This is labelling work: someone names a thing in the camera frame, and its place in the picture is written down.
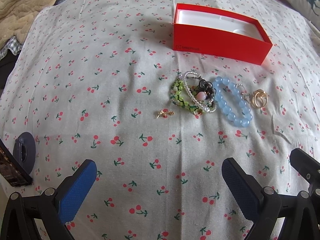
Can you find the light blue bead bracelet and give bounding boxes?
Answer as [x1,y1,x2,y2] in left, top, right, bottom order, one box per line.
[212,76,253,128]

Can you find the cherry print bed sheet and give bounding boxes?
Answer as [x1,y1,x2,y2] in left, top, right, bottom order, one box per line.
[1,0,319,239]

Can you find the dark round disc object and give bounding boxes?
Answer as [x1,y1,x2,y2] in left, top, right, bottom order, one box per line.
[13,132,36,175]

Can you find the red open gift box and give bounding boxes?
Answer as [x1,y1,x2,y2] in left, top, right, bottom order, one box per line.
[172,3,272,65]

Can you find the small gold red earring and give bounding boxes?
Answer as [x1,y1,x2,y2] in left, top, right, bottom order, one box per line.
[156,109,175,119]

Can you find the silver rhinestone bracelet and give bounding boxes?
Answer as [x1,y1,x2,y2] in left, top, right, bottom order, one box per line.
[182,71,218,114]

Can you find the green bead bracelet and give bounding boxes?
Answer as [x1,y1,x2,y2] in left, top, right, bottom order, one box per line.
[171,77,203,114]

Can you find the black bead pink charm bracelet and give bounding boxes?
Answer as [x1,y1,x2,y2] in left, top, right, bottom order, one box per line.
[192,79,217,101]

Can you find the silver hoop charm earring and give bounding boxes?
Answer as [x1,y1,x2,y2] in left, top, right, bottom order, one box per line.
[236,83,250,102]

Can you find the beige quilted blanket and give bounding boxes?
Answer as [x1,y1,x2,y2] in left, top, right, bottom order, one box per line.
[1,0,57,53]

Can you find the gold knot ring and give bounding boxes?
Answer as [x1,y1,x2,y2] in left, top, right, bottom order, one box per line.
[249,88,269,110]

